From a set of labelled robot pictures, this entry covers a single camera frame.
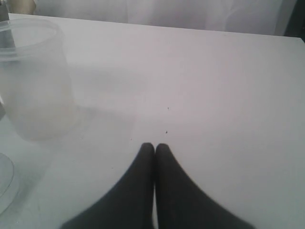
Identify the frosted plastic container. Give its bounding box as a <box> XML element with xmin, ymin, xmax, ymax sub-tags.
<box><xmin>0</xmin><ymin>19</ymin><xmax>77</xmax><ymax>140</ymax></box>

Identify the stainless steel cup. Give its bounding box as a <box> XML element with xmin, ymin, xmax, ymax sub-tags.
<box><xmin>0</xmin><ymin>0</ymin><xmax>15</xmax><ymax>119</ymax></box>

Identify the clear dome lid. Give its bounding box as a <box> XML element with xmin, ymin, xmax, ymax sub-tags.
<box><xmin>0</xmin><ymin>153</ymin><xmax>18</xmax><ymax>213</ymax></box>

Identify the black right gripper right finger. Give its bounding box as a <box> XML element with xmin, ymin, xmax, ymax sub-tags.
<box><xmin>155</xmin><ymin>144</ymin><xmax>253</xmax><ymax>229</ymax></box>

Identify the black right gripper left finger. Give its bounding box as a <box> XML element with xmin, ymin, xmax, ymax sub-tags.
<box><xmin>61</xmin><ymin>143</ymin><xmax>154</xmax><ymax>229</ymax></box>

